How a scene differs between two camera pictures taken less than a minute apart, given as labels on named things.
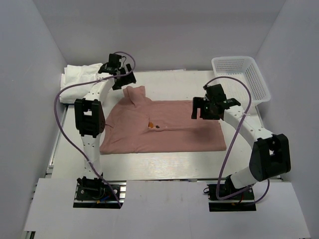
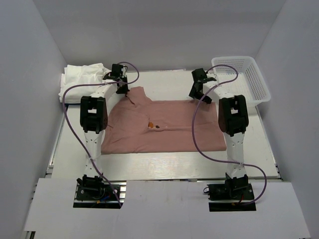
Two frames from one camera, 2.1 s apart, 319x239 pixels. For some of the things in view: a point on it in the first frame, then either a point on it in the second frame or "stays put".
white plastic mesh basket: x=244 y=68 stays put
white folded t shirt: x=76 y=74 stays put
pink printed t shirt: x=135 y=124 stays put
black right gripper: x=198 y=102 -> x=194 y=94
